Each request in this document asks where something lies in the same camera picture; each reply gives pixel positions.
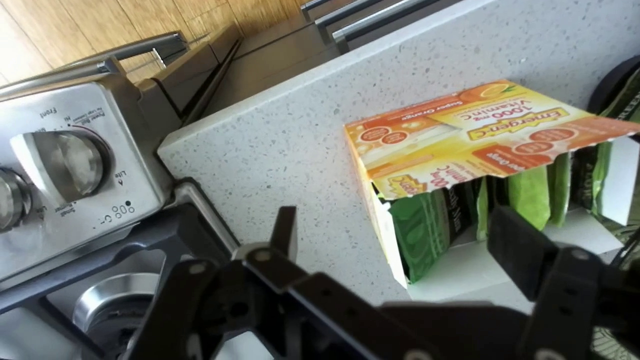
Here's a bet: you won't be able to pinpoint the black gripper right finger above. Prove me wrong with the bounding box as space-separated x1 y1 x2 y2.
488 206 559 300

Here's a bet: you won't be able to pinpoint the orange vitamin box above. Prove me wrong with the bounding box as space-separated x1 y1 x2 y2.
344 81 639 287

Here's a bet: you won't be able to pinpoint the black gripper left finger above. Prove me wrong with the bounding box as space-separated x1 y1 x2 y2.
270 206 299 261

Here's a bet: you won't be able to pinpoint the stainless steel gas stove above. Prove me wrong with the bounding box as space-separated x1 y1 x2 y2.
0 28 240 360

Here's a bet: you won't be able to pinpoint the green packets in box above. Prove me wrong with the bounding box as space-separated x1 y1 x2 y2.
383 154 587 284

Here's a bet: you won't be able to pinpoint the grey base cabinet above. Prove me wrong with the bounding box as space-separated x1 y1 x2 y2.
199 0 496 118

